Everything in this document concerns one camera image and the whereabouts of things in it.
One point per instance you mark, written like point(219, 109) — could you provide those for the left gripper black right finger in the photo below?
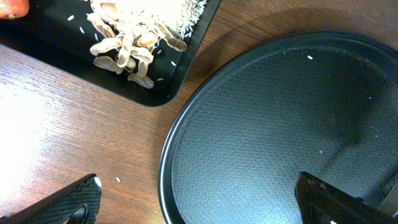
point(320, 202)

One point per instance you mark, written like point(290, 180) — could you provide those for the black rectangular tray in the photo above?
point(59, 34)

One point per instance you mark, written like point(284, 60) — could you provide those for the round black tray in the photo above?
point(319, 102)

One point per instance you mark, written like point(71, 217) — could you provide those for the orange carrot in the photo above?
point(12, 9)

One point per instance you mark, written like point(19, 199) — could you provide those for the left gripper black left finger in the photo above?
point(78, 202)

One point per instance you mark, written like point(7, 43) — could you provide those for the pile of rice and shells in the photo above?
point(132, 31)

